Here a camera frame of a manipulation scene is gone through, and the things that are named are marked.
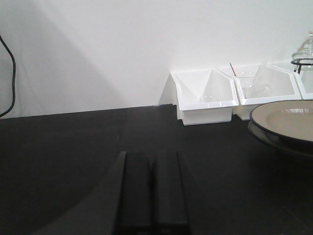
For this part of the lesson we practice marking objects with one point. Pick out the black wire tripod stand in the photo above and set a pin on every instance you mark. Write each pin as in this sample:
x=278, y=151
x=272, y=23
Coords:
x=300, y=65

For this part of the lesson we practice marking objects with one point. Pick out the beige round plate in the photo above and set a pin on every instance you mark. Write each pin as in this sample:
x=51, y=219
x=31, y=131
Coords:
x=284, y=144
x=289, y=118

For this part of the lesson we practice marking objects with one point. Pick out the left white storage bin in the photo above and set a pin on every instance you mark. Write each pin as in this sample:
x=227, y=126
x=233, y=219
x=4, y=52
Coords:
x=203, y=96

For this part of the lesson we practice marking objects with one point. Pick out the middle white storage bin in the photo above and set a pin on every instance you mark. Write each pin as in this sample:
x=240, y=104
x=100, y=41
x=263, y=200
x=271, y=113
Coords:
x=280, y=85

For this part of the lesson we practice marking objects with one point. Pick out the white storage bin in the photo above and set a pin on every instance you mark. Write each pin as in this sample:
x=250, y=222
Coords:
x=304, y=80
x=203, y=96
x=280, y=85

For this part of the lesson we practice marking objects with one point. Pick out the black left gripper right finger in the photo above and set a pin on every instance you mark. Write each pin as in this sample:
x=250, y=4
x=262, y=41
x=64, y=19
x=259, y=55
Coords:
x=169, y=210

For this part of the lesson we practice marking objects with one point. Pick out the right white storage bin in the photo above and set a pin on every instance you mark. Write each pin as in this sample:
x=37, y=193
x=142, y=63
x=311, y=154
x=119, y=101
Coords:
x=304, y=80

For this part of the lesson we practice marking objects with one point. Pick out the glass alcohol lamp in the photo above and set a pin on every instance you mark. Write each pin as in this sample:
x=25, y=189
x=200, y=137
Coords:
x=304, y=54

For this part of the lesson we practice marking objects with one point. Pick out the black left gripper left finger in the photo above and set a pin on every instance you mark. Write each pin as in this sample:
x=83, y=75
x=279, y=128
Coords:
x=103, y=199

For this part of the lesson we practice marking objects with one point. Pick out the red stirring rod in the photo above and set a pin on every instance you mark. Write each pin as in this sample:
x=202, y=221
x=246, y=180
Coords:
x=232, y=68

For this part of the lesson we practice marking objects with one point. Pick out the glass beaker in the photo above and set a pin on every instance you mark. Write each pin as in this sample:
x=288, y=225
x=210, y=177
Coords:
x=250, y=85

